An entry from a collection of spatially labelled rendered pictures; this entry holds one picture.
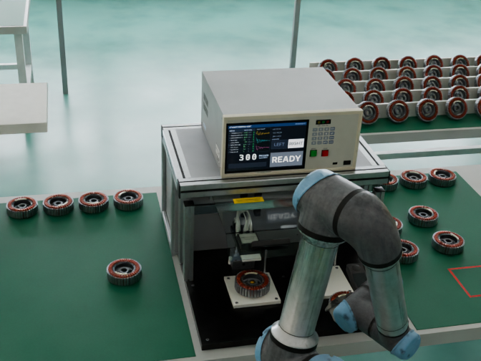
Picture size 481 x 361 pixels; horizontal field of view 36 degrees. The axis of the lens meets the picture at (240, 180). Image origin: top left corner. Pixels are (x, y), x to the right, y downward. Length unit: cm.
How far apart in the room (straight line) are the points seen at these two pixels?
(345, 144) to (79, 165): 270
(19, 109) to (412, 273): 142
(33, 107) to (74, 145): 247
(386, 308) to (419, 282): 84
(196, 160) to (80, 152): 260
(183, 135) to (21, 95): 57
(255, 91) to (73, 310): 89
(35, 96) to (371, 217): 145
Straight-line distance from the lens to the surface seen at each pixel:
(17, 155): 493
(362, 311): 186
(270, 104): 227
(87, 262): 252
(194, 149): 242
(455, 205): 302
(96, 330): 225
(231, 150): 221
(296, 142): 226
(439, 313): 242
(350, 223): 152
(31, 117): 247
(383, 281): 163
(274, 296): 232
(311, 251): 163
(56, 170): 469
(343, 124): 228
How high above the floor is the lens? 220
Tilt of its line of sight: 29 degrees down
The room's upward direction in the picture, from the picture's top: 3 degrees clockwise
